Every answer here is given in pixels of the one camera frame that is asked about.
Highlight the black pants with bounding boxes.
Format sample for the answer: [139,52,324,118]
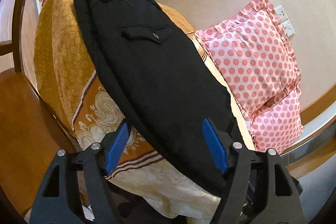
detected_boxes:
[73,0,240,196]

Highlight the right polka dot pillow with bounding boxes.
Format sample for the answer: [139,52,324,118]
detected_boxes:
[249,88,303,154]

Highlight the polka dot pillow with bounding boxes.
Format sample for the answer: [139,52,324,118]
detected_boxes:
[249,88,303,154]
[195,0,301,118]

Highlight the wooden chair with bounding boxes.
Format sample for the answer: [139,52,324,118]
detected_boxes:
[1,0,75,217]

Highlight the yellow patterned bedspread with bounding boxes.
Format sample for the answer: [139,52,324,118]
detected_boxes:
[33,0,257,219]

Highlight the left polka dot pillow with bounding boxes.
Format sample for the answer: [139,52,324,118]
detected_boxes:
[195,0,301,118]

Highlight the white wall socket panel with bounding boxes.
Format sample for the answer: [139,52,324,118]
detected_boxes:
[274,5,295,37]

